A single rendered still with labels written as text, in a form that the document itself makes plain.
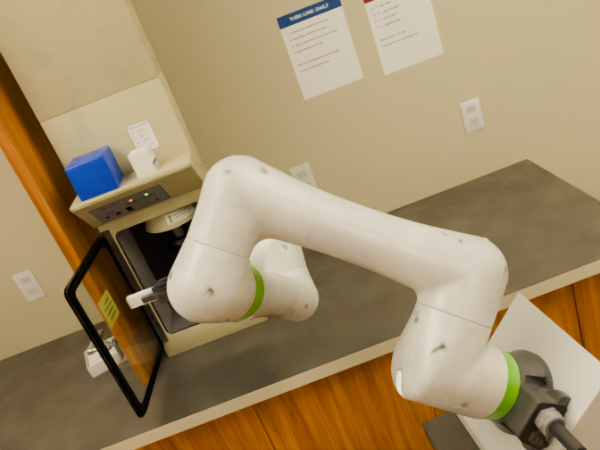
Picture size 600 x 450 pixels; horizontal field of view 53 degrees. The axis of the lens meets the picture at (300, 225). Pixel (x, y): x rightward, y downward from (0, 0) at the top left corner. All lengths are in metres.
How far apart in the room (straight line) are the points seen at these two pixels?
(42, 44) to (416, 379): 1.15
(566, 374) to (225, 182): 0.64
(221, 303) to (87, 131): 0.79
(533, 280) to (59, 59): 1.30
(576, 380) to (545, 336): 0.11
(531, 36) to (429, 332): 1.46
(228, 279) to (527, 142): 1.59
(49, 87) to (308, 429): 1.12
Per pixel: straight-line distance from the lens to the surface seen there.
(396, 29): 2.07
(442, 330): 0.98
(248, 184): 0.94
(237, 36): 1.99
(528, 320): 1.20
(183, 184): 1.57
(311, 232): 0.96
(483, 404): 1.05
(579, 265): 1.69
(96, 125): 1.62
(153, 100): 1.59
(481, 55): 2.19
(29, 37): 1.62
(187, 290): 0.95
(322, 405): 1.69
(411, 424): 1.80
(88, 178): 1.55
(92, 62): 1.59
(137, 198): 1.58
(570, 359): 1.11
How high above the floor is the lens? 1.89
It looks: 24 degrees down
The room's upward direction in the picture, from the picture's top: 21 degrees counter-clockwise
